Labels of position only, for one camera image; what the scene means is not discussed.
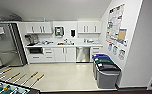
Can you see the small blue recycling sign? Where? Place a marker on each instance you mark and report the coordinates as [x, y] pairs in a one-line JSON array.
[[109, 47]]

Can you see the white wall cabinet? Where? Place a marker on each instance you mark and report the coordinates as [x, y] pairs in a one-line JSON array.
[[38, 28], [88, 27]]

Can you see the chrome faucet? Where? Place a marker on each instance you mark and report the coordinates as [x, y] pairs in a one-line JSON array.
[[66, 41]]

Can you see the small grey recycling sign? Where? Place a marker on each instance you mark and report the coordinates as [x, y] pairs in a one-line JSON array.
[[121, 54]]

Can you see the grey bin with blue lid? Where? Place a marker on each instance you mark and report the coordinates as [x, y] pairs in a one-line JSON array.
[[101, 57]]

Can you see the steel kitchen sink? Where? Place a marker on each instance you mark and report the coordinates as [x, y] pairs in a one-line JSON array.
[[64, 43]]

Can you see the stainless steel dishwasher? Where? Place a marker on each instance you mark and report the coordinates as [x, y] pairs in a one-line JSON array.
[[83, 54]]

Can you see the grey bin with black lid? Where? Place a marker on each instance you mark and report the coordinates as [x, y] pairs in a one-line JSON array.
[[108, 76]]

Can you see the black soap dispenser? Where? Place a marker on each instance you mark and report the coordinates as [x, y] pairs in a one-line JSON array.
[[72, 33]]

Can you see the black built-in microwave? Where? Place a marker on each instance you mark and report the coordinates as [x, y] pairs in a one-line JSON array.
[[35, 50]]

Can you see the pale green bottle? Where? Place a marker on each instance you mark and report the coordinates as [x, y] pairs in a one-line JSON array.
[[44, 20]]

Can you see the grey bin with green lid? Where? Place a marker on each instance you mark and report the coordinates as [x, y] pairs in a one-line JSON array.
[[104, 61]]

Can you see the large printed wall poster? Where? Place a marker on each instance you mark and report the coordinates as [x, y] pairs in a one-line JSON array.
[[115, 21]]

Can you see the white three-drawer stack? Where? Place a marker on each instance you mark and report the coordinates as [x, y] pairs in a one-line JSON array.
[[96, 50], [48, 54]]

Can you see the white two-door base cabinet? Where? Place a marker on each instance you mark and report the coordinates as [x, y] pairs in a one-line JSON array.
[[64, 54]]

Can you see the stainless steel refrigerator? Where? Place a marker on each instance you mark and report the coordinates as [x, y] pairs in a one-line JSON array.
[[7, 45]]

